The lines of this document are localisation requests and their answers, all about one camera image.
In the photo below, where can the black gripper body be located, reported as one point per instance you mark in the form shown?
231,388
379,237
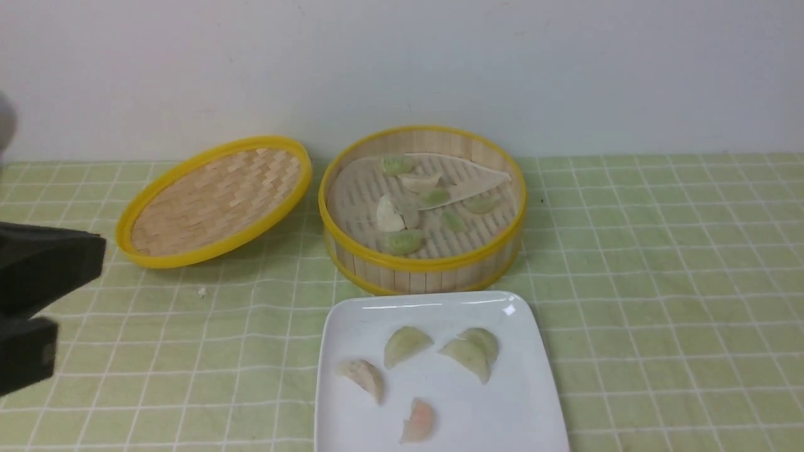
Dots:
41,265

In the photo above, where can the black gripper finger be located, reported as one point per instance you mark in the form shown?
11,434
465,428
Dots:
28,352

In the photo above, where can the pale green dumpling steamer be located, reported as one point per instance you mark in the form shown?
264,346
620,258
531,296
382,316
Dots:
403,344

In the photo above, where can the white dumpling on plate left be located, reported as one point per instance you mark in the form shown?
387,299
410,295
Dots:
365,375

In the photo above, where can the pink dumpling on plate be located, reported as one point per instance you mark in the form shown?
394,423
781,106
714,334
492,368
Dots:
420,424

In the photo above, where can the white square plate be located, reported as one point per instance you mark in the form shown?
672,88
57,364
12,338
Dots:
517,410

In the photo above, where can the pale green dumpling on plate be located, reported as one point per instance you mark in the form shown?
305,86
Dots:
470,356

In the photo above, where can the bamboo steamer lid yellow rim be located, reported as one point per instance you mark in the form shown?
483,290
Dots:
215,202

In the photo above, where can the white dumpling in steamer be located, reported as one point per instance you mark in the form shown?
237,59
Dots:
387,217

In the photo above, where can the green dumpling steamer front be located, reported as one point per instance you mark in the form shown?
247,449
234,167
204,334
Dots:
402,242

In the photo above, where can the green dumpling steamer back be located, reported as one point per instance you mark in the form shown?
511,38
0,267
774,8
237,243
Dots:
395,165

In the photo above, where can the white dumpling steamer centre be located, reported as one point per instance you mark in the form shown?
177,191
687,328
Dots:
418,183

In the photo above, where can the bamboo steamer basket yellow rim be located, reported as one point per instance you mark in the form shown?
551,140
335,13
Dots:
379,273

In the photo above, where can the green checked tablecloth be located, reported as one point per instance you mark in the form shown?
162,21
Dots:
668,290

